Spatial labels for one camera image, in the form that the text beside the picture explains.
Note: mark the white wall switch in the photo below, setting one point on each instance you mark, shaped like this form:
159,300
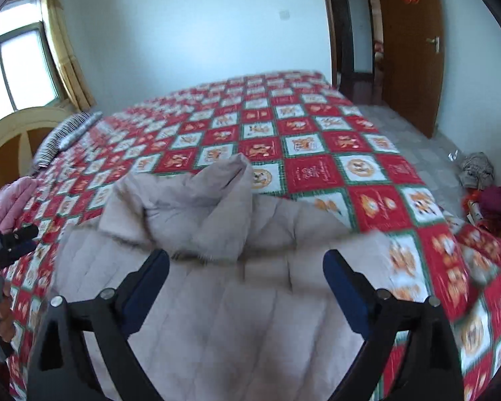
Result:
283,14

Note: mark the person's left hand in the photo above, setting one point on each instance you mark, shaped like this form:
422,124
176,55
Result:
5,313

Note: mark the cream wooden headboard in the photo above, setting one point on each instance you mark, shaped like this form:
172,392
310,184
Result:
21,133

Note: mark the window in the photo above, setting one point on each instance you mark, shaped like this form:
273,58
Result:
14,62

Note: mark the dark wooden door frame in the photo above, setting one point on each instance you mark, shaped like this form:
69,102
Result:
346,50

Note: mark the grey cloth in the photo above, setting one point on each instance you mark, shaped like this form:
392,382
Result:
478,169

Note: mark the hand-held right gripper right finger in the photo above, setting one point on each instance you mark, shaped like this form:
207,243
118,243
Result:
343,288

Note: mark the pink cloth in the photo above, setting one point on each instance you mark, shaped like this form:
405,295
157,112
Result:
4,204

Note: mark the yellow curtain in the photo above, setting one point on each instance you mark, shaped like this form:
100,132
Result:
64,41

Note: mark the red checked printed blanket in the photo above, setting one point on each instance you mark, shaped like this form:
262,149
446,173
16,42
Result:
317,154

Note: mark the striped pillow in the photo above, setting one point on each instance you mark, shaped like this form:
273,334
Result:
64,135

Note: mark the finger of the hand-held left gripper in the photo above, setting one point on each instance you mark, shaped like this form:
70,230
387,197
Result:
12,242

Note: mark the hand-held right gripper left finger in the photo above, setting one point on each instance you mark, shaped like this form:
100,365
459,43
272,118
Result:
147,287

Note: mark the maroon cloth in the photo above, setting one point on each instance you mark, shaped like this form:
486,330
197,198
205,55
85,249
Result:
494,209

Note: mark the brown wooden door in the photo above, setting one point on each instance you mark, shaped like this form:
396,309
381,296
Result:
413,46

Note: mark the beige puffer jacket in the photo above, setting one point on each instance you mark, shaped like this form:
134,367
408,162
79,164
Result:
217,284

